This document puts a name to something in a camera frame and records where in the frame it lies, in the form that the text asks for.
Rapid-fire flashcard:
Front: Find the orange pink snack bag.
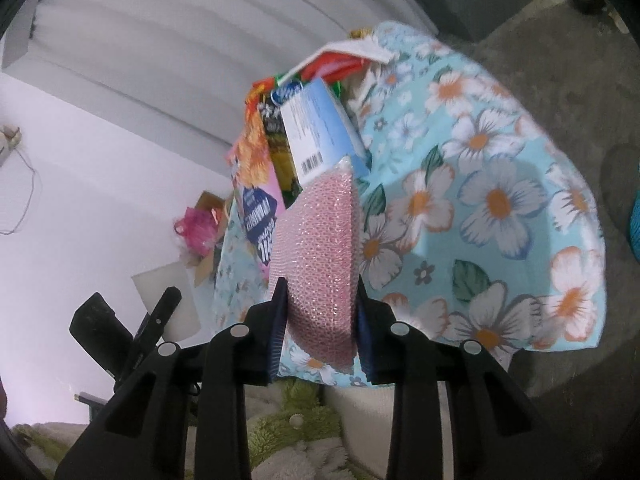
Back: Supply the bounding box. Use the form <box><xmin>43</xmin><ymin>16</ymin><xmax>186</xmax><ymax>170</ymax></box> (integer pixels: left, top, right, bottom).
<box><xmin>227</xmin><ymin>96</ymin><xmax>285</xmax><ymax>278</ymax></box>

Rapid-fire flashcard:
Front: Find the white grey curtain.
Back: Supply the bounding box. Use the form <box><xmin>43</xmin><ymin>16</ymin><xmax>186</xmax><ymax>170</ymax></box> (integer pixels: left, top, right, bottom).
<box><xmin>29</xmin><ymin>0</ymin><xmax>432</xmax><ymax>171</ymax></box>

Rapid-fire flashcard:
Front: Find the floral blue tablecloth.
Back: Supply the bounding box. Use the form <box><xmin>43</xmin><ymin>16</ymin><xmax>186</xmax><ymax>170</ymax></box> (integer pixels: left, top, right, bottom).
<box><xmin>209</xmin><ymin>20</ymin><xmax>608</xmax><ymax>388</ymax></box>

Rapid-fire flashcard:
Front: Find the pink plastic bag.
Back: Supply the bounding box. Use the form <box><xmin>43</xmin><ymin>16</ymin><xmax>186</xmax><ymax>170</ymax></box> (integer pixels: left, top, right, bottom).
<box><xmin>174</xmin><ymin>207</ymin><xmax>224</xmax><ymax>258</ymax></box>

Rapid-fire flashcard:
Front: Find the blue white paper box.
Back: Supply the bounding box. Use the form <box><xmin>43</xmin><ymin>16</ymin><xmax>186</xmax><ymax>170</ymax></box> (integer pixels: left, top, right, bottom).
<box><xmin>280</xmin><ymin>78</ymin><xmax>370</xmax><ymax>188</ymax></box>

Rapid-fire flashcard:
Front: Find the pink mesh sponge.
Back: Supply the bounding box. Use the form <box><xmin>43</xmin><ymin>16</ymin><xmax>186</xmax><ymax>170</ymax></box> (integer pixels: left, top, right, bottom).
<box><xmin>269</xmin><ymin>156</ymin><xmax>361</xmax><ymax>373</ymax></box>

